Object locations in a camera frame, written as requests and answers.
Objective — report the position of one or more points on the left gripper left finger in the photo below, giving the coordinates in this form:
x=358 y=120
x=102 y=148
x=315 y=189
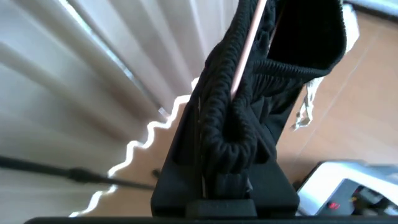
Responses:
x=174 y=186

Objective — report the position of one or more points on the black clothes rack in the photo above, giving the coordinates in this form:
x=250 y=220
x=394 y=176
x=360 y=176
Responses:
x=77 y=174

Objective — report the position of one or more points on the pink clothes hanger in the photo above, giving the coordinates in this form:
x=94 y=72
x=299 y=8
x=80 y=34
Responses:
x=247 y=49

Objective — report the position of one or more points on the black shorts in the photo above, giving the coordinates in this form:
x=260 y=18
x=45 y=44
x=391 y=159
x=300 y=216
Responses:
x=227 y=130

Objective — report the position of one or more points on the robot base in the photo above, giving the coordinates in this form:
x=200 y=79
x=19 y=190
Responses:
x=342 y=189

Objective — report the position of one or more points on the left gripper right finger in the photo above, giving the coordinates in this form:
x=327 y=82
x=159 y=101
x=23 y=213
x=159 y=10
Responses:
x=273 y=193

